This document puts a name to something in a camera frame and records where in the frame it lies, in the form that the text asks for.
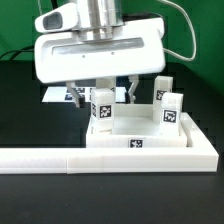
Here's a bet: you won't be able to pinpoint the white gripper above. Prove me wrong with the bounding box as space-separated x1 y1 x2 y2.
34 1 165 108

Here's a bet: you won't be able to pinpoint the white square tabletop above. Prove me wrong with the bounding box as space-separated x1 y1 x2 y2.
86 104 187 148

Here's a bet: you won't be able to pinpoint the white sheet with AprilTags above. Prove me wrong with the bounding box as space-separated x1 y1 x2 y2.
42 86 126 103

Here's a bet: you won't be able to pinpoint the white L-shaped obstacle fence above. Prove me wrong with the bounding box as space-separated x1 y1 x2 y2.
0 113 219 174

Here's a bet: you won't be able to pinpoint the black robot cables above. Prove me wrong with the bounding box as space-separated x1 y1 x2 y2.
0 0 61 62

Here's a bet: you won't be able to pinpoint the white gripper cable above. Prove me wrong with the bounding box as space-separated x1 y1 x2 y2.
156 0 198 63

